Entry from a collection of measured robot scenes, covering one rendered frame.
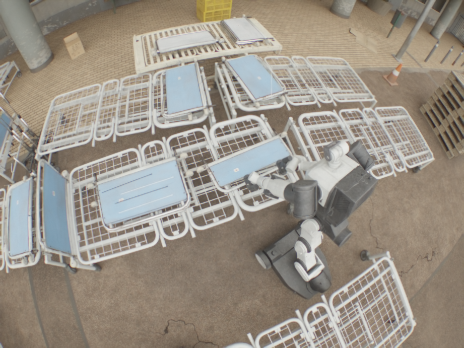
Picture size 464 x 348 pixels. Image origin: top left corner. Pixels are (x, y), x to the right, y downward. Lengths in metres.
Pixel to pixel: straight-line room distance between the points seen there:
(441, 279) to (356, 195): 2.94
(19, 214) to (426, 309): 4.69
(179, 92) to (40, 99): 2.88
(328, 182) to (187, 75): 1.92
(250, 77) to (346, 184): 1.82
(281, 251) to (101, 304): 1.82
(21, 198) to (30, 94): 2.75
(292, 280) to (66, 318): 2.31
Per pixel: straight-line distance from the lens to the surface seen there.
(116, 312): 2.39
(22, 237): 2.34
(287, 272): 2.08
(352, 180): 1.05
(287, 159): 1.55
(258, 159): 1.90
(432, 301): 3.60
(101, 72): 4.08
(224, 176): 1.79
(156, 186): 1.77
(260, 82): 2.49
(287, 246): 2.07
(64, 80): 4.47
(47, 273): 2.84
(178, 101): 2.25
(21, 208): 2.44
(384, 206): 3.05
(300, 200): 0.95
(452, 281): 4.05
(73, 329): 2.70
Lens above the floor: 2.15
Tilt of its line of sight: 64 degrees down
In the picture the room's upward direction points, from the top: 10 degrees clockwise
